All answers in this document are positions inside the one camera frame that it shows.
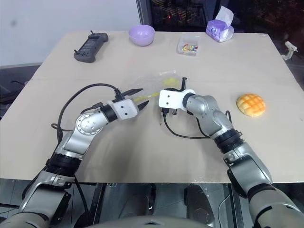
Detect black remote controller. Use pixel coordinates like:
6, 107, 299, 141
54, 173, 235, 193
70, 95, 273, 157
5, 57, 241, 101
73, 30, 110, 64

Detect thin yellow strip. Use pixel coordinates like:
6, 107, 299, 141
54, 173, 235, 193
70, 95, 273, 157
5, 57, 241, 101
132, 92, 159, 102

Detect colourful small clips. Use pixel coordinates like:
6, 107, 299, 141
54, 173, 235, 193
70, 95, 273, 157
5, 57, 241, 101
181, 43, 199, 52

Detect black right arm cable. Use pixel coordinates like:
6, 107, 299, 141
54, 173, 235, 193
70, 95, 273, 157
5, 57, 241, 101
160, 109, 232, 139

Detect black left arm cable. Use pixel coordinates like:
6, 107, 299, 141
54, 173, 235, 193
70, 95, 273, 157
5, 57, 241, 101
50, 83, 122, 145

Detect white hand tool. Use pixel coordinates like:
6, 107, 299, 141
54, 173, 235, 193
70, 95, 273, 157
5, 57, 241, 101
281, 40, 299, 62

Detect clear plastic box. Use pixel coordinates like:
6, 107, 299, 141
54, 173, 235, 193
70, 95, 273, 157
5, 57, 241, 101
176, 35, 201, 57

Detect dark rounded shape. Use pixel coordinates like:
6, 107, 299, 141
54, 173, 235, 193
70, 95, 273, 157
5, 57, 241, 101
184, 183, 216, 228

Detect grey robot torso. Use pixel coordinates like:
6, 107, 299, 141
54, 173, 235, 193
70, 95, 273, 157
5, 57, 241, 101
94, 215, 205, 228

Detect purple tissue pack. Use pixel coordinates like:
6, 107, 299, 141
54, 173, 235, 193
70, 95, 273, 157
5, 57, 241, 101
205, 5, 235, 43

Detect orange pineapple bun snack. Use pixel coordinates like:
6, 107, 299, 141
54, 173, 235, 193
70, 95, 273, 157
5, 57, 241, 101
235, 93, 266, 117

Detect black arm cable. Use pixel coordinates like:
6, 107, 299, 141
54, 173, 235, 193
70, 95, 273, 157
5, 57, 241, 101
160, 109, 232, 139
50, 83, 122, 145

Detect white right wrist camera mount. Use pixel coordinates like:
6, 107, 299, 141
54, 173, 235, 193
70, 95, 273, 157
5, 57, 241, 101
158, 88, 197, 111

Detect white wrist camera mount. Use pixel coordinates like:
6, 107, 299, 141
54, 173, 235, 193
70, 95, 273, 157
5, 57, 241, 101
158, 88, 197, 111
106, 98, 139, 119

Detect yellow snack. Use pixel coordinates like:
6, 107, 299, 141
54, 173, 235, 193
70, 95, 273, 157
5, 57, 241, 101
162, 76, 181, 87

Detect clear plastic bag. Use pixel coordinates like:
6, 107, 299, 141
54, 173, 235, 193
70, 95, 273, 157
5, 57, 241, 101
123, 69, 181, 101

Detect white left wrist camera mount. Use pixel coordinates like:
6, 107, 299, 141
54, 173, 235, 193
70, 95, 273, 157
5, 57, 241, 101
106, 98, 139, 119

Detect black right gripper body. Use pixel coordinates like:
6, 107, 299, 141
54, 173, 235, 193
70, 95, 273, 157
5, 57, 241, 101
159, 86, 187, 117

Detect purple bowl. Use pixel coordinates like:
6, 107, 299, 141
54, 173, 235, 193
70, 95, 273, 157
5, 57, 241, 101
128, 25, 155, 47

